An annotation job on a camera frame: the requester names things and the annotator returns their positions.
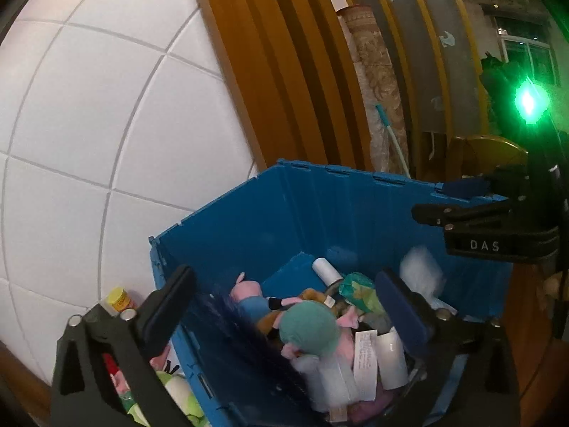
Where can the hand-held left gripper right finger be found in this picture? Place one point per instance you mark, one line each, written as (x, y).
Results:
(400, 311)

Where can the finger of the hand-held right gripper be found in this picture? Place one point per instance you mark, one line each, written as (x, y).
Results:
(462, 187)
(462, 215)

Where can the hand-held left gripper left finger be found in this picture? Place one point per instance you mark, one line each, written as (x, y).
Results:
(166, 307)

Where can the white paper roll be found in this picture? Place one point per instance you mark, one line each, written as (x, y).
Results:
(391, 360)
(324, 269)

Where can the white soft object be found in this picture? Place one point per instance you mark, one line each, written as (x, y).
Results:
(422, 267)

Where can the blue plastic crate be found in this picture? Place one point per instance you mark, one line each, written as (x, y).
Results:
(266, 231)

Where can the green snack packet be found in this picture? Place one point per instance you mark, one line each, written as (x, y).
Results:
(360, 291)

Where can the pink can with yellow lid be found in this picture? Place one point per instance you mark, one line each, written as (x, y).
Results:
(120, 300)

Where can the white paper leaflet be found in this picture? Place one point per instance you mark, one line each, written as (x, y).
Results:
(365, 364)

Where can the pink pig plush toy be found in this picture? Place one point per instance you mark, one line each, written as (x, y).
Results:
(249, 296)

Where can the teal white stick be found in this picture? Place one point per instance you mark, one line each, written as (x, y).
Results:
(393, 138)

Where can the green frog plush toy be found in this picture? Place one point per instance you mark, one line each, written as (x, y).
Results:
(182, 393)

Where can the teal plush toy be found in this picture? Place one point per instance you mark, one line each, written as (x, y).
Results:
(309, 327)

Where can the white plastic packet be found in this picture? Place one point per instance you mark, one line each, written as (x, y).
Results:
(333, 378)

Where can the dark hanging clothes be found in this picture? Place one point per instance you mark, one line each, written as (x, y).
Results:
(493, 89)

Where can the brown plush toy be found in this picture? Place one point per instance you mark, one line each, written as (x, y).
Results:
(271, 320)

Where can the glass door with stickers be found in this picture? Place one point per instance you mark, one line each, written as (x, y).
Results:
(444, 75)

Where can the rolled beige carpet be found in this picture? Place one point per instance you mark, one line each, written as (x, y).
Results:
(378, 75)

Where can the window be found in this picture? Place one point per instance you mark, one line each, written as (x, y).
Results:
(529, 53)

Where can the wooden wall trim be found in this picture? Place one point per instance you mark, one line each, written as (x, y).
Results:
(266, 53)

